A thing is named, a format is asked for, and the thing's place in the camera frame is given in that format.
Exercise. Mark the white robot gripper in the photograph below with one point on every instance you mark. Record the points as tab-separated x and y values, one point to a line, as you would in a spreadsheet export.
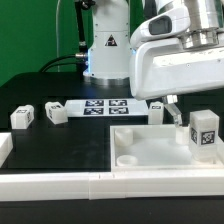
163	67

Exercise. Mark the white square tabletop part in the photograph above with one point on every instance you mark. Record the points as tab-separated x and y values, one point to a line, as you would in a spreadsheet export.
156	147

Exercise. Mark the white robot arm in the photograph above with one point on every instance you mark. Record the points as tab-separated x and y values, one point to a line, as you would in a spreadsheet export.
108	59

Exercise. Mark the white sheet with AprilTags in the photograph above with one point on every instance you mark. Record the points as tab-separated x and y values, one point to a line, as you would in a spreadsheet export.
106	107

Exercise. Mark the white front fence bar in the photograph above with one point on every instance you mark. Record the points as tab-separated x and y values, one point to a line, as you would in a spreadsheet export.
110	185

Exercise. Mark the white left fence piece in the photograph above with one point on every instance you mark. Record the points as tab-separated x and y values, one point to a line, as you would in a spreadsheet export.
6	145

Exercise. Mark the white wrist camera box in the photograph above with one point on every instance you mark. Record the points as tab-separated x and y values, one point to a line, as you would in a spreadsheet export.
170	23

